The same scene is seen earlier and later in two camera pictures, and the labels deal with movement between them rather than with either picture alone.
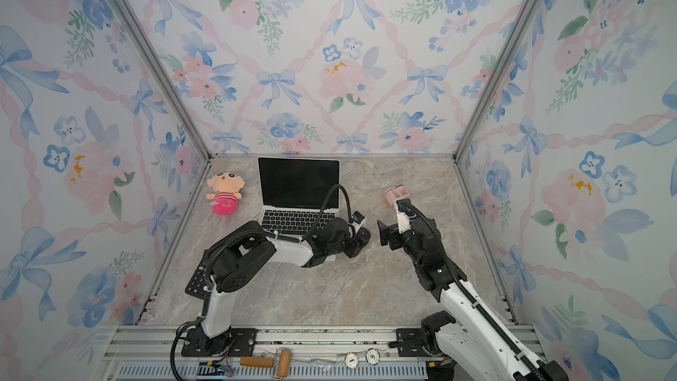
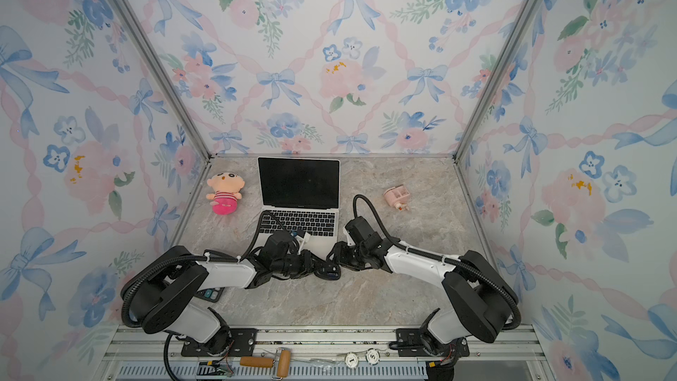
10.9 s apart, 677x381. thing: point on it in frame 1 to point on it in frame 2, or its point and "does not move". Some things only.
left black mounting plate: (237, 342) does not move
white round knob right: (372, 356) does not move
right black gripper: (390, 230) to (339, 249)
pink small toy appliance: (395, 193) does not move
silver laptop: (293, 192) does not move
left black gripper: (355, 249) to (307, 264)
